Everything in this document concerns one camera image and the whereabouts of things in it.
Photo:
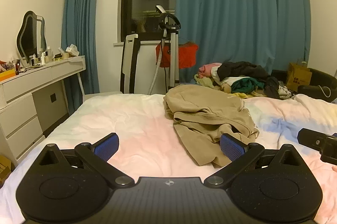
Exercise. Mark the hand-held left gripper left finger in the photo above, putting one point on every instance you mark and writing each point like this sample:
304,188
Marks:
106,146

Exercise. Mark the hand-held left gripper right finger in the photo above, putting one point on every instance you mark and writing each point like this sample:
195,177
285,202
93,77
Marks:
231,147

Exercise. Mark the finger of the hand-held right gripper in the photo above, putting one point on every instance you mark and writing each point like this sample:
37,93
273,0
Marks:
310,137

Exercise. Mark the beige garment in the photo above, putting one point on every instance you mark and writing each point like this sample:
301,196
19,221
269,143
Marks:
205,113

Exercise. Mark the pastel bed blanket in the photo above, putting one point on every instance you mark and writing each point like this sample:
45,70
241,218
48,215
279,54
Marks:
131,118

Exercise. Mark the black armchair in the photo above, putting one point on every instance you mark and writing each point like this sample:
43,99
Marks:
321,79

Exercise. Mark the brown paper bag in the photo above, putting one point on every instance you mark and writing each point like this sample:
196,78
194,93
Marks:
298,76

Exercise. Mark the dark grey garment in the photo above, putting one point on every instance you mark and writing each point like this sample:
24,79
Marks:
272,87

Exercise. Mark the green garment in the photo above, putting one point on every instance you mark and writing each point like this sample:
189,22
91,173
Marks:
247,84

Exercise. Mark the pale yellow cloth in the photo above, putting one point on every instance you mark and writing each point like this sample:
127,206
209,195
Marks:
204,80

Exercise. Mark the black garment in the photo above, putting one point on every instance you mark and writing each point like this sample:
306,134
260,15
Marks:
242,69

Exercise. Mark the pink garment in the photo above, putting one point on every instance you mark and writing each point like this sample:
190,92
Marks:
208,68

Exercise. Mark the white and black chair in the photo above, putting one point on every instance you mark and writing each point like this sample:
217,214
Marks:
130,60

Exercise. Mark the white dressing table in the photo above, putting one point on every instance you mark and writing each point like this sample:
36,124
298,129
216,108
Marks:
21,113

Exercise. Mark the tissue box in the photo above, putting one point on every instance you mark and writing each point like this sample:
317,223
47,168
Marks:
71,50

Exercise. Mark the red box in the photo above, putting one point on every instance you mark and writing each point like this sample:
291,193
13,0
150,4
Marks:
187,55

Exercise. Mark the cardboard box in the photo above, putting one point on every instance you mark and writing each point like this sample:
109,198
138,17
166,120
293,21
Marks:
5,168

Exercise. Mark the group of cosmetic bottles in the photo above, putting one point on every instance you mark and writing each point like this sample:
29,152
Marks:
43,56

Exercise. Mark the orange box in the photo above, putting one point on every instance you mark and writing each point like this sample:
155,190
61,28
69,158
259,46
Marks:
6,75

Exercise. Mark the wide teal curtain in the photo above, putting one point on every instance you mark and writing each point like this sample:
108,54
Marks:
237,15

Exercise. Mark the narrow teal curtain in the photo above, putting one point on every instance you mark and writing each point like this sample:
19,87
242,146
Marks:
81,15

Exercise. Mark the wavy framed mirror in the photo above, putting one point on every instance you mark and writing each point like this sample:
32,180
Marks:
29,36

